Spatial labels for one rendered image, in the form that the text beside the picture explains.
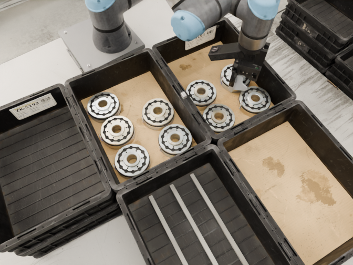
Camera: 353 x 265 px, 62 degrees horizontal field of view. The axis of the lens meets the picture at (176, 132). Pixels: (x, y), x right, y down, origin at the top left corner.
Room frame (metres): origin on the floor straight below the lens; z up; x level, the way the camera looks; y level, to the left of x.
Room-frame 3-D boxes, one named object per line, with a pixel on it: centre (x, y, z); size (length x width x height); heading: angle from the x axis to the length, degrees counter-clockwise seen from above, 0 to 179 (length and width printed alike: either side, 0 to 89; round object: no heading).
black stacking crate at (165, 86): (0.45, 0.12, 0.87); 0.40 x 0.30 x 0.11; 29
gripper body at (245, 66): (0.59, -0.22, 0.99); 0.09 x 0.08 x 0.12; 68
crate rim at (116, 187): (0.45, 0.12, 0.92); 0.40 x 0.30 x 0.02; 29
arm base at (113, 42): (0.86, 0.25, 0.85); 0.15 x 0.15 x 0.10
